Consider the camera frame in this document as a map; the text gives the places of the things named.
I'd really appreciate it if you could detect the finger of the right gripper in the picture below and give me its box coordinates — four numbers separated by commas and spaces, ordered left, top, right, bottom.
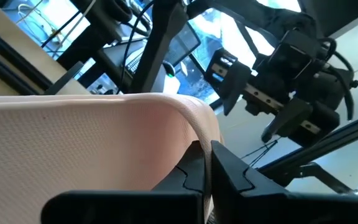
220, 60, 252, 117
260, 98, 313, 144

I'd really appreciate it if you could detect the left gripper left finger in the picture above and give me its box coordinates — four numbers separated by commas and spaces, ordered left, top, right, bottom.
138, 139, 206, 224

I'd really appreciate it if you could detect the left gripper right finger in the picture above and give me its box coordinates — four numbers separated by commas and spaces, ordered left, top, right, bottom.
211, 139, 291, 224

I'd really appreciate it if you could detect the pink slide sandal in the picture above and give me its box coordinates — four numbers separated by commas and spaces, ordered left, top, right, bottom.
0, 92, 223, 224

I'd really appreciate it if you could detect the black rig bar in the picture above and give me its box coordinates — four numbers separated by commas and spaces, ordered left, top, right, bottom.
258, 110, 358, 194

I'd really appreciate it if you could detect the dark computer monitor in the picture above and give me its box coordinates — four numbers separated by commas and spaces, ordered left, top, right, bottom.
166, 23, 202, 67

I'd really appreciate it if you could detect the black laptop keyboard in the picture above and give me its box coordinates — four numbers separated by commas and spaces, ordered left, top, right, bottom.
124, 46, 149, 74

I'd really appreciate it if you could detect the thick black pole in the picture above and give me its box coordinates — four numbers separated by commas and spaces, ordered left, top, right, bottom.
56, 0, 122, 74

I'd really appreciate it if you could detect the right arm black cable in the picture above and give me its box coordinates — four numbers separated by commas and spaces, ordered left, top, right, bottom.
317, 37, 356, 122

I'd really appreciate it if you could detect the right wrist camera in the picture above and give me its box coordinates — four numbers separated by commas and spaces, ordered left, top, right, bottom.
267, 29, 323, 80

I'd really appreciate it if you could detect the black aluminium table frame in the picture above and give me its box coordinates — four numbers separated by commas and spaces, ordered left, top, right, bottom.
0, 17, 55, 96

